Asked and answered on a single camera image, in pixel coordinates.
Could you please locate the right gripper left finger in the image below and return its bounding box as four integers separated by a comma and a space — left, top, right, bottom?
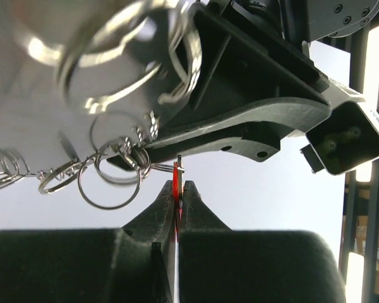
0, 181, 175, 302

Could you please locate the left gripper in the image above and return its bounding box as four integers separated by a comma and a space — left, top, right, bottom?
148, 1, 331, 146

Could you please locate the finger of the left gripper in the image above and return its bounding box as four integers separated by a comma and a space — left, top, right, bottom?
105, 121, 282, 173

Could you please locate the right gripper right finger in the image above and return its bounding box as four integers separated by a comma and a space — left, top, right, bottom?
178, 181, 346, 302

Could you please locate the small red key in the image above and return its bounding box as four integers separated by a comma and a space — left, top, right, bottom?
151, 153, 187, 244

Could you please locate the grey curved keyring holder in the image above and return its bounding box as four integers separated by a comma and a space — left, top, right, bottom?
0, 1, 203, 194

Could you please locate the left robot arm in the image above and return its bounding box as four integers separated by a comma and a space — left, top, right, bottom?
130, 1, 379, 175

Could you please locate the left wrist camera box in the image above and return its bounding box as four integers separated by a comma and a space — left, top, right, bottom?
301, 82, 379, 175

